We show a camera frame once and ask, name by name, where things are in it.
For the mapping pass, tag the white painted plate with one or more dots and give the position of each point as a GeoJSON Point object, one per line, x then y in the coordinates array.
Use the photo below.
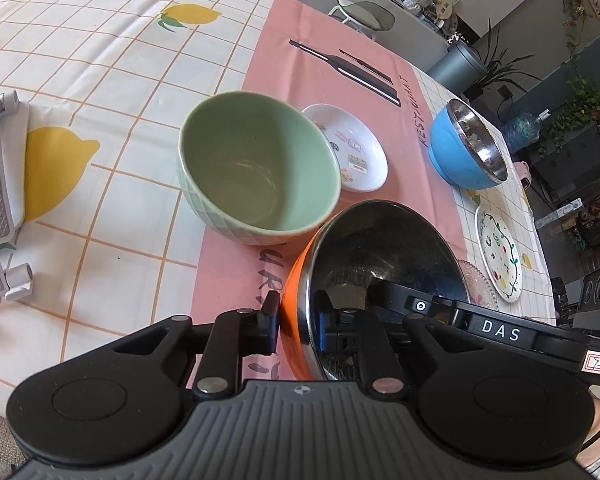
{"type": "Point", "coordinates": [497, 250]}

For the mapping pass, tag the hanging vine plant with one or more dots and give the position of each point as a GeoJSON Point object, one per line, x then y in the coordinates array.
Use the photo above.
{"type": "Point", "coordinates": [575, 15]}

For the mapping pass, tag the small white sticker plate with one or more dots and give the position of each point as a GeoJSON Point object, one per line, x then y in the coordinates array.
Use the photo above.
{"type": "Point", "coordinates": [360, 155]}

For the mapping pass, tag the orange steel bowl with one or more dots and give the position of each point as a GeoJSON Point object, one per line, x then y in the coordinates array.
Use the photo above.
{"type": "Point", "coordinates": [370, 240]}

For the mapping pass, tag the grey chair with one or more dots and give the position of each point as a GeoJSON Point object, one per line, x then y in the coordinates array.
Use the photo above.
{"type": "Point", "coordinates": [362, 12]}

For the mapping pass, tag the blue steel bowl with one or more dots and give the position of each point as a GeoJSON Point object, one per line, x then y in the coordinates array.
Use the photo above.
{"type": "Point", "coordinates": [447, 145]}

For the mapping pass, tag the pink placemat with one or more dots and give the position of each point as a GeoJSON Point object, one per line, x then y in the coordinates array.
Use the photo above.
{"type": "Point", "coordinates": [290, 60]}

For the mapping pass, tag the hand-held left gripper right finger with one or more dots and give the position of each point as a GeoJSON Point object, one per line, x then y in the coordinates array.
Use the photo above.
{"type": "Point", "coordinates": [325, 327]}

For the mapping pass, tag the clear glass plate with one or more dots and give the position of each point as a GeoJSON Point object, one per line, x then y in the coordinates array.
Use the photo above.
{"type": "Point", "coordinates": [480, 285]}

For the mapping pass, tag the green ceramic bowl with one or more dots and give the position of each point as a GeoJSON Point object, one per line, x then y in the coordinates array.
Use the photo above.
{"type": "Point", "coordinates": [260, 160]}

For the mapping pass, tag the grey trash can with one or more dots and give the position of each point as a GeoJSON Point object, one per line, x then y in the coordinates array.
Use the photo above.
{"type": "Point", "coordinates": [457, 67]}

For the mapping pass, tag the potted leafy plant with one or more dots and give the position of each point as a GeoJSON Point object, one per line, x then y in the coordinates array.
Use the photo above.
{"type": "Point", "coordinates": [500, 65]}

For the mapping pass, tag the trailing ivy plant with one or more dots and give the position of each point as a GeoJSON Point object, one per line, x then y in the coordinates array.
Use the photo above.
{"type": "Point", "coordinates": [580, 110]}

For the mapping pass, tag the blue water jug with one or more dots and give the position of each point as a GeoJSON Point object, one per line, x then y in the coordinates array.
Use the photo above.
{"type": "Point", "coordinates": [522, 132]}

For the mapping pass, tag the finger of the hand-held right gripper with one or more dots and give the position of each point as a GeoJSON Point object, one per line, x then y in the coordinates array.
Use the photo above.
{"type": "Point", "coordinates": [420, 305]}

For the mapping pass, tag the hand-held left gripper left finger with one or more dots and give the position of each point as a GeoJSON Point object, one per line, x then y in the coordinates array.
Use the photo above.
{"type": "Point", "coordinates": [272, 322]}

